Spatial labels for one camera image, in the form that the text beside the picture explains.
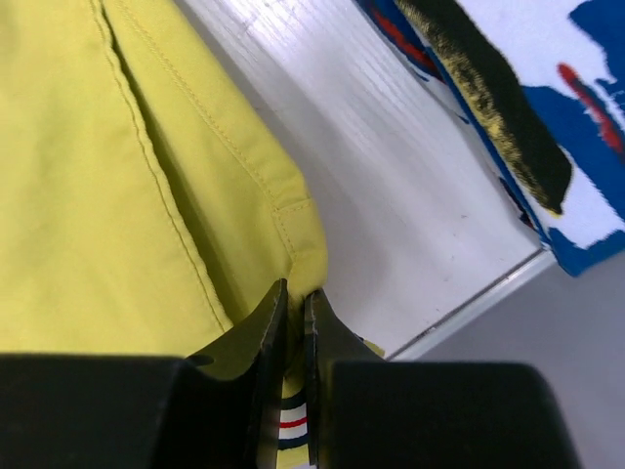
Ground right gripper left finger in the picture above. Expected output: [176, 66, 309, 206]
[188, 278, 288, 468]

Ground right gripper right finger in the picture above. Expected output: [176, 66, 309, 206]
[304, 289, 384, 468]

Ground yellow-green trousers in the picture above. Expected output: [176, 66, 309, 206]
[1, 1, 328, 468]

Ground folded blue patterned trousers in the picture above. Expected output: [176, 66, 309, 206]
[359, 1, 624, 276]

